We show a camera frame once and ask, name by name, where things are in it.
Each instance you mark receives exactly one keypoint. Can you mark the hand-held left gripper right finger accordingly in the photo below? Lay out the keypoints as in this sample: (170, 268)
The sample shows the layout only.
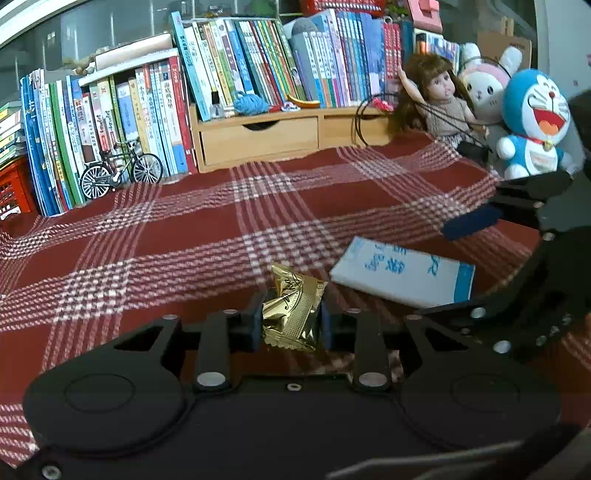
(325, 325)

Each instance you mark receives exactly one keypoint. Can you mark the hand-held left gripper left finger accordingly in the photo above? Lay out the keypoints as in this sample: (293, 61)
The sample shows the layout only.
(255, 325)

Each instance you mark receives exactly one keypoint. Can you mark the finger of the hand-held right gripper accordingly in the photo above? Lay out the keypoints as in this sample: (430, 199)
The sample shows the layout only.
(508, 318)
(471, 224)

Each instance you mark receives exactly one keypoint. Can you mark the gold foil snack packet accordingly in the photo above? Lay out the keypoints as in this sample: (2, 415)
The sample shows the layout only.
(291, 314)

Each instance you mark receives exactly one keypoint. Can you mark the white blue tissue pack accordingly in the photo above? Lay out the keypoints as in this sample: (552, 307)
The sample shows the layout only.
(397, 272)

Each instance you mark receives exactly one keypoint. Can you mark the row of tall thin books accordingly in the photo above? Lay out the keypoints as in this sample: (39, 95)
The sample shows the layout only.
(115, 134)

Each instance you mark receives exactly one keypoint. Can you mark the row of books on organizer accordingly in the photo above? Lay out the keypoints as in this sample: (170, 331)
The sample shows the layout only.
(258, 64)

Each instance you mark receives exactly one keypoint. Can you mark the stack of flat books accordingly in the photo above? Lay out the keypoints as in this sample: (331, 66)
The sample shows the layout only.
(10, 134)

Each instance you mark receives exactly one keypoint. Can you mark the red plaid tablecloth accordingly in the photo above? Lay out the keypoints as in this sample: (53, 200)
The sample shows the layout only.
(184, 240)

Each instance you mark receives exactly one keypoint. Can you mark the blue cat plush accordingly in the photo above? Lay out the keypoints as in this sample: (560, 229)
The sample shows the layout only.
(531, 129)

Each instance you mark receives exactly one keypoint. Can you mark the brown haired doll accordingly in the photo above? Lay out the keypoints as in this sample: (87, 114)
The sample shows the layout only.
(438, 106)

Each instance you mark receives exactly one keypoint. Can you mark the pink white bunny plush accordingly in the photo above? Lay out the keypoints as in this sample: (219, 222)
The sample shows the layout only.
(485, 87)

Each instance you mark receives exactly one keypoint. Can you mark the pink flower ornament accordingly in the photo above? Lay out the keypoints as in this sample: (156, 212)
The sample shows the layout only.
(382, 105)

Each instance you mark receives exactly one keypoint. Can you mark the cardboard box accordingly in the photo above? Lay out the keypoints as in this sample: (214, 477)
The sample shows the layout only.
(505, 44)

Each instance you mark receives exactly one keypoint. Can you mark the wooden drawer organizer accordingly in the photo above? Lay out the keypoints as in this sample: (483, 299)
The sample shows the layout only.
(258, 136)

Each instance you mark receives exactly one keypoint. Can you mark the yellow banana toy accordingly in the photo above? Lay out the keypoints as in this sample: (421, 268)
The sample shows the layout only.
(304, 102)

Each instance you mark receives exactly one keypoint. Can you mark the miniature black bicycle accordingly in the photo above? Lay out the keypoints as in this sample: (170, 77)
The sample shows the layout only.
(115, 173)

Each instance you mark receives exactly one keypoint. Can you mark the pink box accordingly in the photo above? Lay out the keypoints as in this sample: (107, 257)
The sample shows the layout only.
(425, 14)

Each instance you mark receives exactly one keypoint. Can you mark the blue yarn ball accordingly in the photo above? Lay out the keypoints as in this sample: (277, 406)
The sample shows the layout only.
(249, 104)

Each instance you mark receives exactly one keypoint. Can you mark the red woven basket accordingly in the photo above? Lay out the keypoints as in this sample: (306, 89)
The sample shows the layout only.
(341, 7)

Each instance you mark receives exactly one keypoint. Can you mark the red plastic crate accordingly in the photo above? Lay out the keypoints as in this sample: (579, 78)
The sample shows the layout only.
(16, 189)

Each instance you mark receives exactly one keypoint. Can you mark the flat beige book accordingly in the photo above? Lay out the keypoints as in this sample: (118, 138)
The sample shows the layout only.
(134, 53)

